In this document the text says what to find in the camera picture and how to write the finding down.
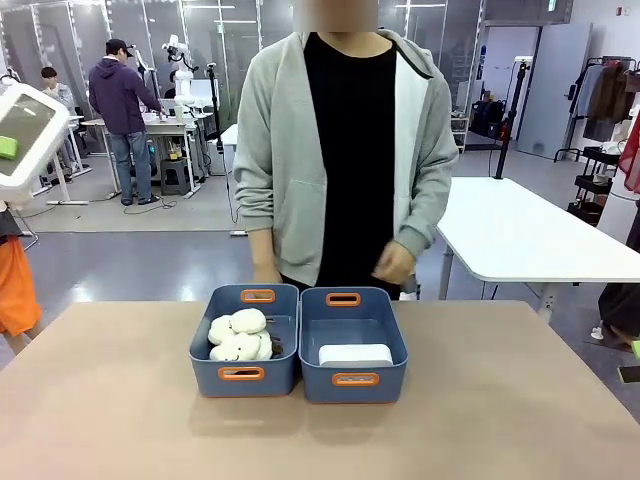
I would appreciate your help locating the black green-tipped right gripper finger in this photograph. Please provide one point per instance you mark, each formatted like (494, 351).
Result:
(631, 375)
(636, 349)

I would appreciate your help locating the white cloud plush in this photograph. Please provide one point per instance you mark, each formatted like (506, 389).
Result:
(247, 321)
(221, 330)

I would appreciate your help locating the white cloud plush smiling face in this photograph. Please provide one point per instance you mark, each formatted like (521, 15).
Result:
(240, 347)

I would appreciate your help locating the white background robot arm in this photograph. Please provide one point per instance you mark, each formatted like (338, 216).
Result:
(181, 75)

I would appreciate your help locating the person's left forearm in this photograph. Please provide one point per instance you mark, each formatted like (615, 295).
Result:
(430, 210)

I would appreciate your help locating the person's right forearm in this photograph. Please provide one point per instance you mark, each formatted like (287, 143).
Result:
(262, 250)

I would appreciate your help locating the person's left hand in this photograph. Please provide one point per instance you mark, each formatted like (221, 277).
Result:
(395, 265)

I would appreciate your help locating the person's right hand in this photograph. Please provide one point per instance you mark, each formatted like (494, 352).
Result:
(267, 276)

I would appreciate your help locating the person in dark trousers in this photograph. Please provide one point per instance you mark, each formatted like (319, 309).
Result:
(617, 310)

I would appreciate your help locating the seated person grey top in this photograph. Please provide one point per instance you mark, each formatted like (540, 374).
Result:
(57, 92)

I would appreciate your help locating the man in navy hoodie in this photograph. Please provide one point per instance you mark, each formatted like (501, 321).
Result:
(122, 100)

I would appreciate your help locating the person in orange shorts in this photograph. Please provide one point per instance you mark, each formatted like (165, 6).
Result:
(17, 295)

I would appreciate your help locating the large white table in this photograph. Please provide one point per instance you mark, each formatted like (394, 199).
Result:
(525, 230)

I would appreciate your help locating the black utility cart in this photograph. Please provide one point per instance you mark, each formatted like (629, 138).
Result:
(592, 190)

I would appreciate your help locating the white desk with drawers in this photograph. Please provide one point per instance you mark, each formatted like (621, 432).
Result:
(172, 130)

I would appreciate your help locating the grey plastic stool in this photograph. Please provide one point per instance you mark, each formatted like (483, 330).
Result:
(176, 177)

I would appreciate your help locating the red cloth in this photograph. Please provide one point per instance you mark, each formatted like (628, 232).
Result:
(632, 155)

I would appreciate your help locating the brown coat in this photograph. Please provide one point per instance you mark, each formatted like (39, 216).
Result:
(607, 92)

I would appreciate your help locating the black tripod stand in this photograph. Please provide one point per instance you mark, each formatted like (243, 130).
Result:
(510, 115)

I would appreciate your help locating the grey door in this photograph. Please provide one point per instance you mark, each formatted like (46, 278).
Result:
(552, 90)

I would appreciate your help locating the black bags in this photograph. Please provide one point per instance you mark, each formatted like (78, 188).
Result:
(487, 120)

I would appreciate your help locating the wooden shoe shelf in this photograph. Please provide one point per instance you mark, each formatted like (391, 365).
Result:
(461, 135)

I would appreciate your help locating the black clothes rack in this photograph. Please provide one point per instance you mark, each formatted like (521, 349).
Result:
(590, 65)

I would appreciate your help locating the person in grey hoodie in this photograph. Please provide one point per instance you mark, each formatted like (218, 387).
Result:
(345, 150)

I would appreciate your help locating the black camera stand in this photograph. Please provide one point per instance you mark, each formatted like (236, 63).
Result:
(216, 110)

